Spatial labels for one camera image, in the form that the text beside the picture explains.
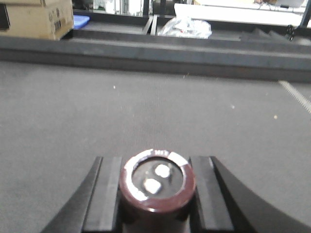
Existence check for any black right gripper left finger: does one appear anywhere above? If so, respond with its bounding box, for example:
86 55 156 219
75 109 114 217
42 156 122 233

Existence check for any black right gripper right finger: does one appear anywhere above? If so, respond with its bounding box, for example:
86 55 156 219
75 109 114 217
189 156 311 233

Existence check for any dark brown cylindrical capacitor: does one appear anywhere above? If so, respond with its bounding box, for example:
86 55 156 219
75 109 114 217
119 149 196 233

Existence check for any white toothed strip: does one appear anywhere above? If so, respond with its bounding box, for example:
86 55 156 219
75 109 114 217
278 80 311 114

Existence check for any crumpled clear plastic bag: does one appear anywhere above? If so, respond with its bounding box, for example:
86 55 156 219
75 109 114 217
157 17 212 39

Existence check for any large cardboard box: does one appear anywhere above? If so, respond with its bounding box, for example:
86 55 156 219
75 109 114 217
0 0 73 40

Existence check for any black table edge rail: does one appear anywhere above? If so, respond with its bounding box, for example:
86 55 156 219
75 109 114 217
0 36 311 83

